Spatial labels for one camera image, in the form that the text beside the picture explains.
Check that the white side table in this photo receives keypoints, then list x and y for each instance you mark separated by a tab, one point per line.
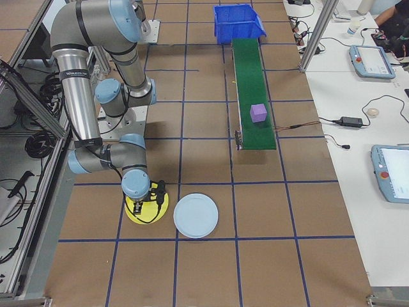
351	166

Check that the blue plastic storage bin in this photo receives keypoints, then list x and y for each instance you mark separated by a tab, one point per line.
236	28

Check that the yellow round plate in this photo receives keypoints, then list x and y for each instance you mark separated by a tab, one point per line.
150	215

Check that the small beige round object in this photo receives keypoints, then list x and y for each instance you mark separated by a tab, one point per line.
373	112

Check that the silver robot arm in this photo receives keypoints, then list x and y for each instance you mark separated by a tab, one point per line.
141	16
80	105

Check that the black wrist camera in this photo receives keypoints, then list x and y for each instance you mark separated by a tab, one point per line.
158	192

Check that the purple foam block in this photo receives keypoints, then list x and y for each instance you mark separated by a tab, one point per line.
258	113

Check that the person in black shirt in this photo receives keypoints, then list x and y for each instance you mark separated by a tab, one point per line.
394	17

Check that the V-shaped metal bar frame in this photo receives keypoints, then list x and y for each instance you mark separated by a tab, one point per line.
38	105

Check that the black handheld tool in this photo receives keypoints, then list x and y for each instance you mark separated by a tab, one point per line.
22	182

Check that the black power adapter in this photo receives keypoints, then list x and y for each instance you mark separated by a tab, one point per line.
351	121

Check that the grey blue teach pendant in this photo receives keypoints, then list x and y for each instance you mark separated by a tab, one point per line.
372	62
391	174

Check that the green belt conveyor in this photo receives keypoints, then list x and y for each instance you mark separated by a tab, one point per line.
252	80

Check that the aluminium profile post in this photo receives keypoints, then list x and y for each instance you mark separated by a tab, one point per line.
314	35

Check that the white paper cup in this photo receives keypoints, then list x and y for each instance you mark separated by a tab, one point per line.
353	28

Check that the light blue round plate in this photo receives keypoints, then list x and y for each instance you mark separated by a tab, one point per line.
196	215

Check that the white square base plate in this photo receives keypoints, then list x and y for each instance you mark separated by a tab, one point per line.
139	128
154	30

